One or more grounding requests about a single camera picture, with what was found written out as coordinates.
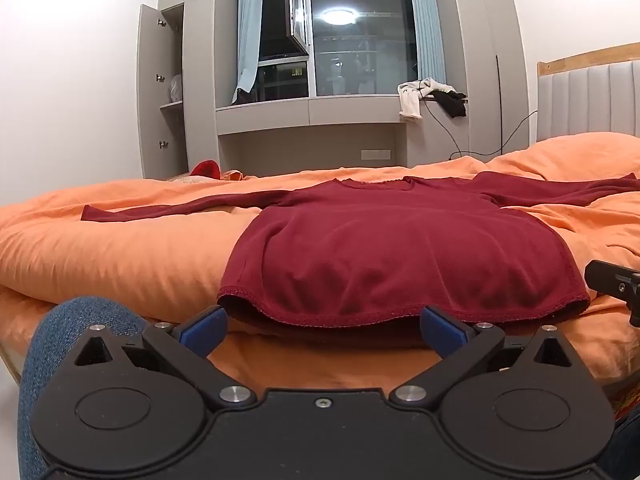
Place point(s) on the red plush item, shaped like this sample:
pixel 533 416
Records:
pixel 205 170

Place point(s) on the window with open sash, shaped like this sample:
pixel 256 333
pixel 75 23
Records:
pixel 360 35

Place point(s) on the white garment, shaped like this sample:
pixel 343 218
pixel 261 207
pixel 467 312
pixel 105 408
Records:
pixel 411 102

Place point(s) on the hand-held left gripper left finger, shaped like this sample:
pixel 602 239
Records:
pixel 200 334

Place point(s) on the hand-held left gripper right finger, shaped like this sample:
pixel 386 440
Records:
pixel 441 334

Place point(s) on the dark red long-sleeved shirt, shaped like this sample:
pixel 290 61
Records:
pixel 400 250

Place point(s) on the small orange cloth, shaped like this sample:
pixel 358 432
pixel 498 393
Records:
pixel 232 176

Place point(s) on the grey built-in wardrobe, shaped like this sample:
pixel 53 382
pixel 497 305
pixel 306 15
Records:
pixel 475 35

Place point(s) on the white wall socket plate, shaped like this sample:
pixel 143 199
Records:
pixel 376 154

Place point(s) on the person's leg in blue jeans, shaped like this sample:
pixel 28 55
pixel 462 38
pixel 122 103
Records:
pixel 55 325

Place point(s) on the light blue curtain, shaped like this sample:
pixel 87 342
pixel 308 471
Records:
pixel 248 25
pixel 427 25

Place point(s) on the clear plastic bag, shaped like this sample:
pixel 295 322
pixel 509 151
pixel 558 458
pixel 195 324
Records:
pixel 176 89

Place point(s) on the grey wardrobe door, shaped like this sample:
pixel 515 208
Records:
pixel 152 85

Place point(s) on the grey padded wooden headboard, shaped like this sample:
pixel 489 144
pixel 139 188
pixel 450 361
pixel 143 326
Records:
pixel 590 100

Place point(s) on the orange bed blanket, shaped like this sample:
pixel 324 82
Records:
pixel 125 260

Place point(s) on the black garment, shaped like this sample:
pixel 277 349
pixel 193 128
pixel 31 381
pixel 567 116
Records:
pixel 452 102

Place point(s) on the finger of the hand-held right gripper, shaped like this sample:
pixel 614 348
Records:
pixel 612 280

